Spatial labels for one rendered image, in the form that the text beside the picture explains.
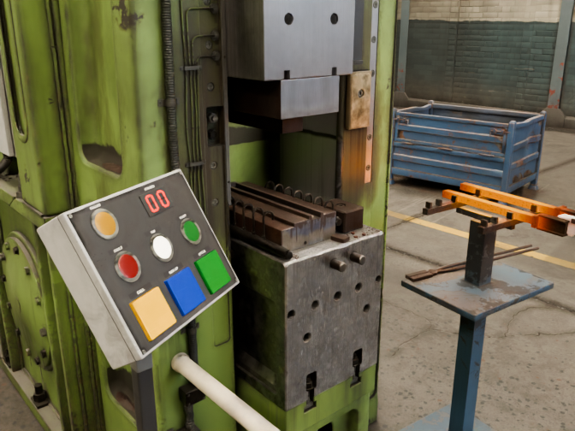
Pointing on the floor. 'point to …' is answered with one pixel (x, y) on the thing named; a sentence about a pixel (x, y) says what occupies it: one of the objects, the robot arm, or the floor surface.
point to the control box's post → (144, 394)
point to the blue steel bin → (467, 145)
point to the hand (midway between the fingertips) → (566, 214)
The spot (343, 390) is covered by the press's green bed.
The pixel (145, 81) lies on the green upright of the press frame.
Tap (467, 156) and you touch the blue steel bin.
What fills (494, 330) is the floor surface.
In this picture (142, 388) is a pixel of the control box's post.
